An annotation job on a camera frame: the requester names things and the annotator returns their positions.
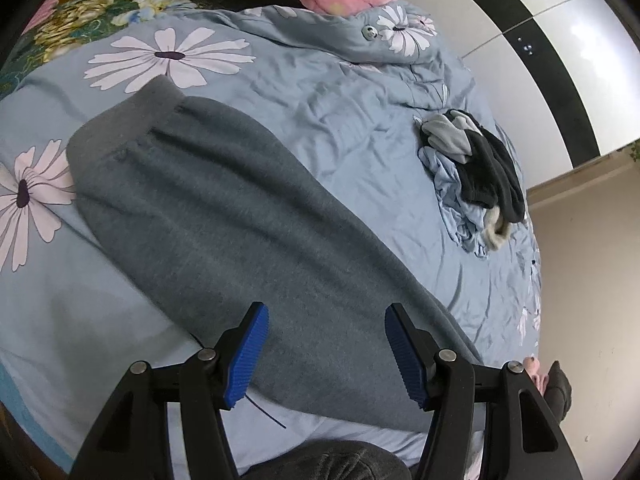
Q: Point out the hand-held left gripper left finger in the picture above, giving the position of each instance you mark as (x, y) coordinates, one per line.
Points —
(246, 360)

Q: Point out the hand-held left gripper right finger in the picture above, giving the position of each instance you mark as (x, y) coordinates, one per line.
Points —
(406, 360)

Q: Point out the grey sweatpants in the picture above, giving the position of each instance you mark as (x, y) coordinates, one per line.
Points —
(225, 210)

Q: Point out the person's right forearm dark sleeve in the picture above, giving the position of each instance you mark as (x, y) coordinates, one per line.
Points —
(557, 390)

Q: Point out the person's right hand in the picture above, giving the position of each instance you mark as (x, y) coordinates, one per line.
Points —
(534, 374)

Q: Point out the person's leg in dark trousers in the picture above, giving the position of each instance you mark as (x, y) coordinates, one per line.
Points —
(325, 462)

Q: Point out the light blue garment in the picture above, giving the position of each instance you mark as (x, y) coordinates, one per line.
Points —
(457, 200)

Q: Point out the black fleece garment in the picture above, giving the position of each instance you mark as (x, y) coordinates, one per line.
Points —
(492, 175)

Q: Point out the light grey garment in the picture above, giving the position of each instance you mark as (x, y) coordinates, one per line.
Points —
(445, 135)

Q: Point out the blue floral bed sheet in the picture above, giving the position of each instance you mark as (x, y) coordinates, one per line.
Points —
(330, 125)

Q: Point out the blue floral duvet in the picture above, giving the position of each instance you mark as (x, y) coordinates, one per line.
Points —
(325, 35)

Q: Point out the white and black wardrobe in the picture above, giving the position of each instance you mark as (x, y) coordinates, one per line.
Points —
(560, 40)

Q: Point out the dark green floral blanket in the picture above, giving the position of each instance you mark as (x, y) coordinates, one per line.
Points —
(75, 25)

